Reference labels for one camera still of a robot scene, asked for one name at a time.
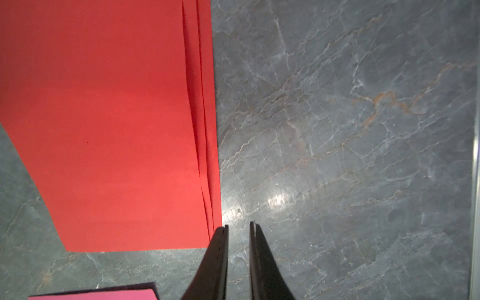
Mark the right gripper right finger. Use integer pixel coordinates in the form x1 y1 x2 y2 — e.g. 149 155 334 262
249 221 294 300

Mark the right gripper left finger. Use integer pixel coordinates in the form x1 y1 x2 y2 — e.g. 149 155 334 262
181 225 229 300

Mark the red paper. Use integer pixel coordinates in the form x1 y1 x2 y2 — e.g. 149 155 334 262
1 1 213 253
182 1 215 239
197 0 223 229

